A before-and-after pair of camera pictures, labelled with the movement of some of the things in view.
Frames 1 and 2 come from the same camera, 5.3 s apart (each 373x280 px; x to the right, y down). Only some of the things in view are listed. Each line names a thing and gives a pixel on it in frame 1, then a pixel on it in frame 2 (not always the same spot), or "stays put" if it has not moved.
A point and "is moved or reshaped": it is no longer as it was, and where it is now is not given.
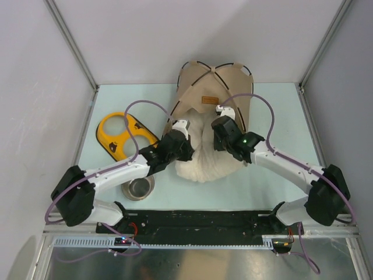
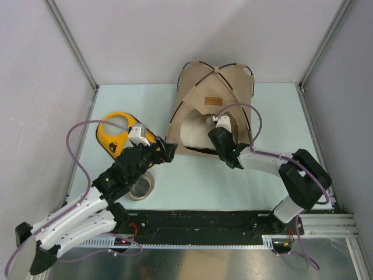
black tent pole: [222, 81] is moved or reshaped
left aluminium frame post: [56, 13] stays put
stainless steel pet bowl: [139, 189] stays put
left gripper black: [189, 151] to [169, 147]
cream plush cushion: [207, 164] is moved or reshaped
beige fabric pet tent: [227, 85] stays put
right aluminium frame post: [300, 86] stays put
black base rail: [201, 223] stays put
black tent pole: [201, 76] to [226, 81]
